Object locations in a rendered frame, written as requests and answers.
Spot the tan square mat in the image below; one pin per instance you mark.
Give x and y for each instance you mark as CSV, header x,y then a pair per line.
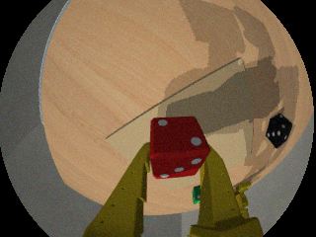
x,y
220,101

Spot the green die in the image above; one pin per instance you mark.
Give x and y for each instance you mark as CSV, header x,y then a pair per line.
x,y
196,194

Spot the black die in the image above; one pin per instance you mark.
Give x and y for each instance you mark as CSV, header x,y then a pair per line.
x,y
278,130

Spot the red die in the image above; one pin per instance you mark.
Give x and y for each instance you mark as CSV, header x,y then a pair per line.
x,y
178,147

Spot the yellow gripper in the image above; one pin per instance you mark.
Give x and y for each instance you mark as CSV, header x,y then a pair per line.
x,y
219,212

